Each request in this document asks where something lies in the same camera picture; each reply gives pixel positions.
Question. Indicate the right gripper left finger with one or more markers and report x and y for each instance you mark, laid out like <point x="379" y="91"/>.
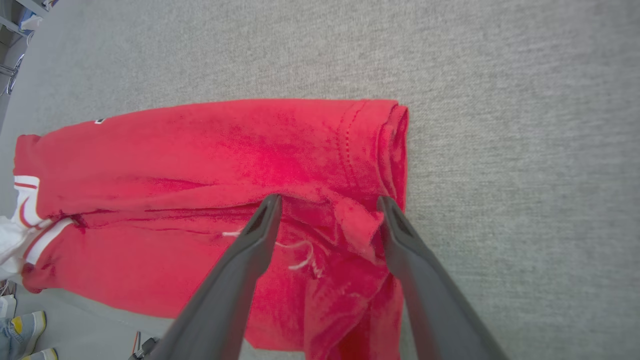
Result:
<point x="235" y="290"/>

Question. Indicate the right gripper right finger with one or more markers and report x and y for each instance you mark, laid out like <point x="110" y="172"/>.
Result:
<point x="425" y="290"/>

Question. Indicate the red and white garment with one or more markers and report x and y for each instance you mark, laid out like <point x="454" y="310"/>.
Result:
<point x="200" y="150"/>

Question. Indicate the grey fabric sofa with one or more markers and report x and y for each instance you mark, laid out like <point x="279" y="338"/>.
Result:
<point x="500" y="150"/>

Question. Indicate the grey and yellow shoe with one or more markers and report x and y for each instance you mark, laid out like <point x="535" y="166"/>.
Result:
<point x="27" y="330"/>
<point x="42" y="355"/>

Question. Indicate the blue jeans leg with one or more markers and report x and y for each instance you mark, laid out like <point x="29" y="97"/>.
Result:
<point x="6" y="340"/>

